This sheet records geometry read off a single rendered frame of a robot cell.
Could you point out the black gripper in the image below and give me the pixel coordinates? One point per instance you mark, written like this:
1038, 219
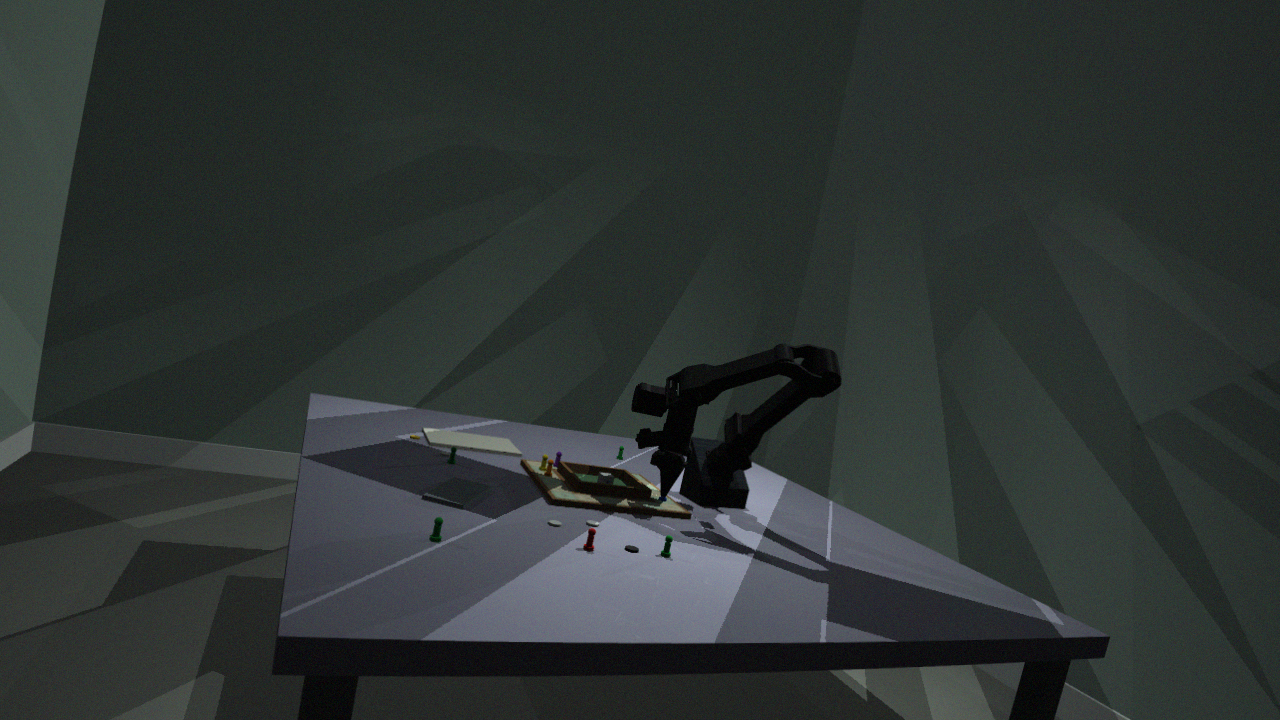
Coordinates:
670, 461

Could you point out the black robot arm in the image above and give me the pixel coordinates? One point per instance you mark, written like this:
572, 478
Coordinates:
817, 376

